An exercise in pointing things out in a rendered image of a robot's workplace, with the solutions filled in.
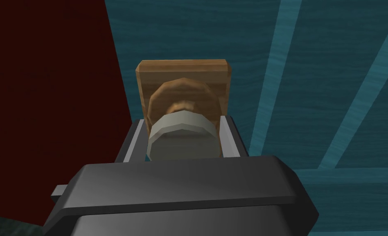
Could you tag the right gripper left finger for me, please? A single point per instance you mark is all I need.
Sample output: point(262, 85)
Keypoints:
point(133, 144)

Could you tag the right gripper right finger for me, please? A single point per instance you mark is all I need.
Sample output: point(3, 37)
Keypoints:
point(230, 141)

